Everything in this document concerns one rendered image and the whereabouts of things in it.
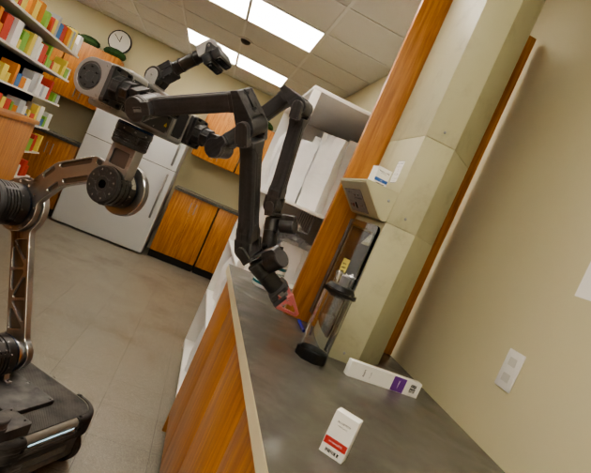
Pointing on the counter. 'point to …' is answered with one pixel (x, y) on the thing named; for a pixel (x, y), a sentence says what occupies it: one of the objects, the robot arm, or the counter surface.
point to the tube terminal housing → (400, 244)
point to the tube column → (467, 72)
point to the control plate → (356, 200)
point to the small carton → (380, 175)
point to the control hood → (379, 204)
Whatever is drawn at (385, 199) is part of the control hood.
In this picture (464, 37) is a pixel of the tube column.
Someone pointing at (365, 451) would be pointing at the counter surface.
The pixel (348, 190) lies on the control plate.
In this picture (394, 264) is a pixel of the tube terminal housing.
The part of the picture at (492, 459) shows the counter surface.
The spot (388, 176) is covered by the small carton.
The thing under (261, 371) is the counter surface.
